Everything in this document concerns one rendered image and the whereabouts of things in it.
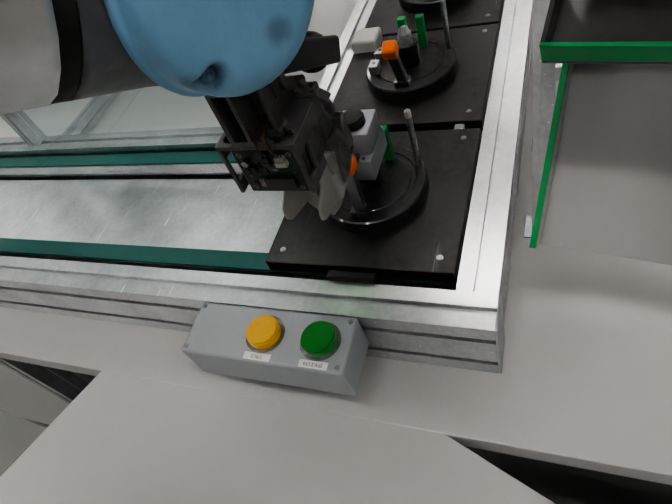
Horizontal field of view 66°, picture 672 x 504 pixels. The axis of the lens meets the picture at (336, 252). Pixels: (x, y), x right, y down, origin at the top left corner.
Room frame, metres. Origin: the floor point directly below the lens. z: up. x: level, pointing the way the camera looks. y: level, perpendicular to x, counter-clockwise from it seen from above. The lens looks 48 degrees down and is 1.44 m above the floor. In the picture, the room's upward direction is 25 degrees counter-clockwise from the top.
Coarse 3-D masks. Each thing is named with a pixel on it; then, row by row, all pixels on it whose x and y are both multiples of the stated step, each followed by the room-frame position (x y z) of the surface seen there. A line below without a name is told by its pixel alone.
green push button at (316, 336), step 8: (312, 328) 0.33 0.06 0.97; (320, 328) 0.32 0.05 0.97; (328, 328) 0.32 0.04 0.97; (304, 336) 0.32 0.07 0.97; (312, 336) 0.32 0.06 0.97; (320, 336) 0.31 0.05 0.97; (328, 336) 0.31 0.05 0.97; (336, 336) 0.31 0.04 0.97; (304, 344) 0.31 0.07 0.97; (312, 344) 0.31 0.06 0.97; (320, 344) 0.31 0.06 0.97; (328, 344) 0.30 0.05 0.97; (312, 352) 0.30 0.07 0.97; (320, 352) 0.30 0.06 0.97; (328, 352) 0.30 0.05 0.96
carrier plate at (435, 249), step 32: (448, 160) 0.48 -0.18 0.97; (448, 192) 0.43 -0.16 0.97; (288, 224) 0.50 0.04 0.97; (320, 224) 0.47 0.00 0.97; (416, 224) 0.40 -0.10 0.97; (448, 224) 0.38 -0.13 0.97; (288, 256) 0.45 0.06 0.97; (320, 256) 0.42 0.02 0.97; (352, 256) 0.40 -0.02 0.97; (384, 256) 0.38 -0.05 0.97; (416, 256) 0.36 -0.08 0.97; (448, 256) 0.34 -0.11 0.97
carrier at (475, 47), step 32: (448, 32) 0.68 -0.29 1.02; (480, 32) 0.72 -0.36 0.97; (352, 64) 0.79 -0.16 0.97; (384, 64) 0.72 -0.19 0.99; (416, 64) 0.68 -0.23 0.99; (448, 64) 0.65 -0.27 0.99; (480, 64) 0.64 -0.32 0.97; (352, 96) 0.70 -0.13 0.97; (384, 96) 0.66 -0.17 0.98; (416, 96) 0.63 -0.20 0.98; (448, 96) 0.60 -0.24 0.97; (480, 96) 0.57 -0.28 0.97; (416, 128) 0.58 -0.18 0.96; (448, 128) 0.55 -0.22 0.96; (480, 128) 0.53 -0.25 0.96
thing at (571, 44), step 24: (552, 0) 0.33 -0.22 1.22; (576, 0) 0.33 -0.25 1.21; (600, 0) 0.32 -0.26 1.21; (624, 0) 0.31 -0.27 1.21; (648, 0) 0.30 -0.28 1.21; (552, 24) 0.32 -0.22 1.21; (576, 24) 0.32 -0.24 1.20; (600, 24) 0.31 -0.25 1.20; (624, 24) 0.29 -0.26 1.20; (648, 24) 0.28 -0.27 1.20; (552, 48) 0.30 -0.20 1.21; (576, 48) 0.29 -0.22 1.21; (600, 48) 0.28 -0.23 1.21; (624, 48) 0.27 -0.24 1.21; (648, 48) 0.26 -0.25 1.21
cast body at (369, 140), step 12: (348, 120) 0.48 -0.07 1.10; (360, 120) 0.47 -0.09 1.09; (372, 120) 0.48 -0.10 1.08; (360, 132) 0.46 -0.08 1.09; (372, 132) 0.47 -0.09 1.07; (360, 144) 0.46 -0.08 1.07; (372, 144) 0.46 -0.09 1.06; (384, 144) 0.49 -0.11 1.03; (360, 156) 0.46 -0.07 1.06; (372, 156) 0.45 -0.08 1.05; (360, 168) 0.45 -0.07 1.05; (372, 168) 0.45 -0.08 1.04
